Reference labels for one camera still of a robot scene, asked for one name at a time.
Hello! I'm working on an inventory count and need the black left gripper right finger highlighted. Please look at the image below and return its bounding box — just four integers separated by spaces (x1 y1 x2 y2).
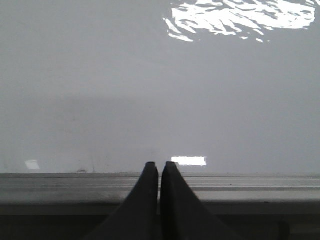
160 161 240 240

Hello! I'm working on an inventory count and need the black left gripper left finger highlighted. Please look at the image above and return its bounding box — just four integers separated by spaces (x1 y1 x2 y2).
84 162 159 240

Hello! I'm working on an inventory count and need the white whiteboard with aluminium frame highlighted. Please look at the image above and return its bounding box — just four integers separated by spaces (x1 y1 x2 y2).
0 0 320 215

